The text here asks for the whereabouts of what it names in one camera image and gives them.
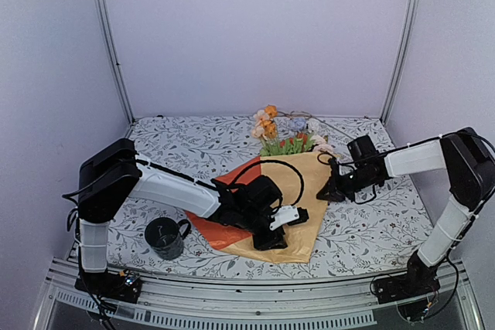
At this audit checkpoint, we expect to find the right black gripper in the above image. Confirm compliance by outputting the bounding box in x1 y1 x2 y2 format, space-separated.
318 165 377 201

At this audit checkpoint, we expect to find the pink rose fake stem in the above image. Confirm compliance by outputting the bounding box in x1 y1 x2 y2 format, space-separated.
311 134 336 155

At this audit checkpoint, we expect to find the yellow wrapping paper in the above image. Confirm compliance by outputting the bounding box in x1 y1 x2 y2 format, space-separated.
210 152 331 264

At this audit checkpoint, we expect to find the tan raffia ribbon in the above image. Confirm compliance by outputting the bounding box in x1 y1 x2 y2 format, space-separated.
275 111 376 157

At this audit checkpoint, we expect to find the blue fake flower stem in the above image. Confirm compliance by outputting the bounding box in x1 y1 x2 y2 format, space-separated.
288 117 307 154

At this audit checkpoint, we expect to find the orange fake flower stem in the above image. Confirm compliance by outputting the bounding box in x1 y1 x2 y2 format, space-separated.
251 105 281 157

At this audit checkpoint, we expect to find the orange wrapping paper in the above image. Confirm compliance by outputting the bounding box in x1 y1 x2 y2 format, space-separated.
205 156 305 237

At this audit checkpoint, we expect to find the cream rose fake stem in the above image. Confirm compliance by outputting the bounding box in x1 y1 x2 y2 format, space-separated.
251 110 271 147

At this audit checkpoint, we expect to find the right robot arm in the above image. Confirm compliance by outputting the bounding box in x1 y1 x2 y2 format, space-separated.
316 127 494 296

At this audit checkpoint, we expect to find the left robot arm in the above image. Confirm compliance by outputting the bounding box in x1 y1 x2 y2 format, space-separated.
64 138 287 294

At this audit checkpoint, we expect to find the green leafy fake stem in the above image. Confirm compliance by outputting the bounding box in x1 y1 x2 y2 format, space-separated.
260 133 315 157

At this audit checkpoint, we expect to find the floral patterned tablecloth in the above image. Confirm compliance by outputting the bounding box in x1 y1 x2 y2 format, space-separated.
108 116 432 281

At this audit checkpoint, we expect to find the black mug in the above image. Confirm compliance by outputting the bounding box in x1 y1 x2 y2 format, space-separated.
145 217 192 260

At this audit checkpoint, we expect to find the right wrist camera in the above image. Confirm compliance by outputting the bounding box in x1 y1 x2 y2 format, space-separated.
329 135 379 175

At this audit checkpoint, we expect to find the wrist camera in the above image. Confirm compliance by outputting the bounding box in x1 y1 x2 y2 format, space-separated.
234 175 309 230
329 135 379 175

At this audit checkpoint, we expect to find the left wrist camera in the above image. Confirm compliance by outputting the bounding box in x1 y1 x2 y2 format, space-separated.
234 175 309 230

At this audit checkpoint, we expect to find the black camera cable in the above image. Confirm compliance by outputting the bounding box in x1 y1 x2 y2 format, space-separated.
230 158 306 207

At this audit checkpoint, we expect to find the right metal frame post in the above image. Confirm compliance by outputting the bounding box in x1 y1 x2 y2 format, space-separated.
380 0 420 126

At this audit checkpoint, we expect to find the metal frame post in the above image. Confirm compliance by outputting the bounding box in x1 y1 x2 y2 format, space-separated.
380 0 420 126
94 0 135 125

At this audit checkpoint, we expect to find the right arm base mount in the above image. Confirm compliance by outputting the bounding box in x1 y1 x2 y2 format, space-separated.
369 253 460 325

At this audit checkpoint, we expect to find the front aluminium rail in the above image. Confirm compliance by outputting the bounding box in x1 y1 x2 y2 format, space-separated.
32 256 488 330

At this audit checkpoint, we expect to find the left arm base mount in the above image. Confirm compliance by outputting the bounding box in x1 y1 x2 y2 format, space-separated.
74 265 142 304

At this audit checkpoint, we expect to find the left metal frame post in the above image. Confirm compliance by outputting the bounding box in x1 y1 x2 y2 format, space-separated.
94 0 135 125

